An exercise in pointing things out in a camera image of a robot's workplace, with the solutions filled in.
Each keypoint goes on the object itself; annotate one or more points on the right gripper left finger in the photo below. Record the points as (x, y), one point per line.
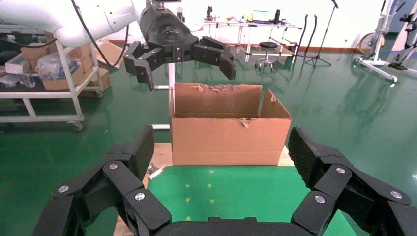
(107, 195)

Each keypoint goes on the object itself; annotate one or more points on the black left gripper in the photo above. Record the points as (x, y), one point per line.
(169, 32)

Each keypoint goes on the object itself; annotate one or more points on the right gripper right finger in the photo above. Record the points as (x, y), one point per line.
(345, 195)

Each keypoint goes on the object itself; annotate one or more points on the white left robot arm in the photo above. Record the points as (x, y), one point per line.
(65, 16)

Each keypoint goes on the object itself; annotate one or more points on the flat folded cardboard sheet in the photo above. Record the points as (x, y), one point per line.
(109, 52)

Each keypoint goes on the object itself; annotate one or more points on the low cardboard storage box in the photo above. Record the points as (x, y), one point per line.
(104, 81)

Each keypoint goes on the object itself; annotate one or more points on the stacked cardboard storage box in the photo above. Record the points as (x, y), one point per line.
(83, 57)

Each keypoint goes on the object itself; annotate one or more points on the large open cardboard carton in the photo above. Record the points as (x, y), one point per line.
(228, 143)

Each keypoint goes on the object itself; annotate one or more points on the wide cardboard storage box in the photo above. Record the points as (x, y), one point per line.
(62, 84)

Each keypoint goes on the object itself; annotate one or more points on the small cardboard storage box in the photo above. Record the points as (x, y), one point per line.
(34, 52)

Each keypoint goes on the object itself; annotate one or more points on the white flat box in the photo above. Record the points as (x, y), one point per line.
(16, 65)

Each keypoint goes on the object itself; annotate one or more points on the metal binder clip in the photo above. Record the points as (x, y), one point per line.
(158, 172)

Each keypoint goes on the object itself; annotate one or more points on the black desktop device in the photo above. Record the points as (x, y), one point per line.
(209, 12)

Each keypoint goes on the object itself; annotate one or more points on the yellow small container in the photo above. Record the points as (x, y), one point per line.
(250, 17)

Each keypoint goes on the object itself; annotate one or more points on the long white table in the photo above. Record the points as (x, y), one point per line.
(260, 24)

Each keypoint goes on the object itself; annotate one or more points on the black round stool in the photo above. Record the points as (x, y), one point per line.
(267, 45)

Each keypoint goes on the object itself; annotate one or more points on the blue screen device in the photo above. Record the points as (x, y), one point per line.
(261, 15)

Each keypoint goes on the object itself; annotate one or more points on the black drink bottle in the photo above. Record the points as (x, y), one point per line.
(277, 16)

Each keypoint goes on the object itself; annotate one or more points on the green table cloth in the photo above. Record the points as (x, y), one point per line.
(234, 192)

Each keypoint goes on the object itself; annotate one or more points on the white shelf cart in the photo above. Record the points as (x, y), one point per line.
(39, 95)

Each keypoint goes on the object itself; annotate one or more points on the clear plastic bag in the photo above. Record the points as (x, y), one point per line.
(52, 65)

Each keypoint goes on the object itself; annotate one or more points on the black gooseneck stand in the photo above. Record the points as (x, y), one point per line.
(301, 32)
(312, 32)

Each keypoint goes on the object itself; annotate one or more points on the white wheeled stand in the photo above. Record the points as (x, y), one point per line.
(378, 62)

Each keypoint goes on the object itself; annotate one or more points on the clear plastic bottle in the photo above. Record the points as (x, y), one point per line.
(27, 80)

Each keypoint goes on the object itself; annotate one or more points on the black tripod microphone stand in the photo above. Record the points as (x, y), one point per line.
(322, 35)

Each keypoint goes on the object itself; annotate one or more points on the yellow round fan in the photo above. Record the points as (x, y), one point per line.
(369, 44)

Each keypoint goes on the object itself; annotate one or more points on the black white exercise machine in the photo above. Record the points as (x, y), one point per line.
(407, 49)

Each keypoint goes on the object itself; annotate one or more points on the white metal frame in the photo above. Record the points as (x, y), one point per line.
(171, 75)

